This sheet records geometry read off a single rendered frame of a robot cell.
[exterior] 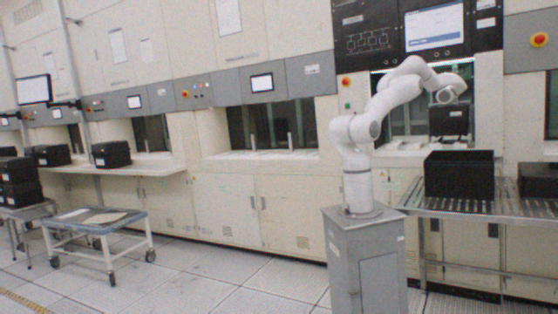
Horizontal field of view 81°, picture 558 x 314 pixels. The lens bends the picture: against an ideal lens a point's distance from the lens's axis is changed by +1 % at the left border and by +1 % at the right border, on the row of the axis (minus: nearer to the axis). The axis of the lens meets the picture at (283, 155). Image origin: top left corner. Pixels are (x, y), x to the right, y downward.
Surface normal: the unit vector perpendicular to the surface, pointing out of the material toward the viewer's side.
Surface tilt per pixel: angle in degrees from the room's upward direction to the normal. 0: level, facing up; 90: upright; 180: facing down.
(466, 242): 90
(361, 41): 90
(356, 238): 90
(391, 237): 90
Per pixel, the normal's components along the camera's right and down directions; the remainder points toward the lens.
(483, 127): -0.51, 0.20
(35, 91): -0.27, 0.05
